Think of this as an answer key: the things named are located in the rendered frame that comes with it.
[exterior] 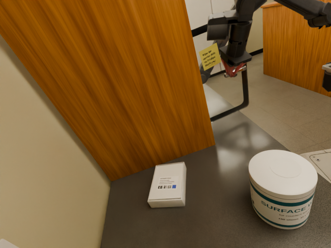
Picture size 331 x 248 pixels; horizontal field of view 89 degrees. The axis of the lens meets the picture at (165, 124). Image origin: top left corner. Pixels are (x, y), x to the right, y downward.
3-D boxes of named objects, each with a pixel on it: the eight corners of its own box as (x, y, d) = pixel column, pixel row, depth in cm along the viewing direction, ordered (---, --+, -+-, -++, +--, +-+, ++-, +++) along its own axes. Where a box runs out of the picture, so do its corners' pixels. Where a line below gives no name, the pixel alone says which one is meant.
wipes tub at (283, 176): (271, 237, 41) (272, 203, 33) (242, 192, 52) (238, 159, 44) (323, 220, 40) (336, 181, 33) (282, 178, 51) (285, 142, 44)
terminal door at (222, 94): (190, 130, 79) (164, 40, 58) (248, 105, 80) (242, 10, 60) (191, 131, 78) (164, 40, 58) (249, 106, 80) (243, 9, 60)
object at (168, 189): (151, 208, 57) (147, 201, 55) (158, 171, 71) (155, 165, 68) (185, 206, 54) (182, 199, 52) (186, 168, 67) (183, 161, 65)
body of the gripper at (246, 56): (234, 68, 56) (239, 47, 50) (218, 52, 61) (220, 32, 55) (251, 61, 56) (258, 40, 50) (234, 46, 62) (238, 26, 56)
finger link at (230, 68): (227, 83, 63) (231, 62, 56) (217, 72, 67) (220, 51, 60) (243, 77, 64) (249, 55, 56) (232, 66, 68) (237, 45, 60)
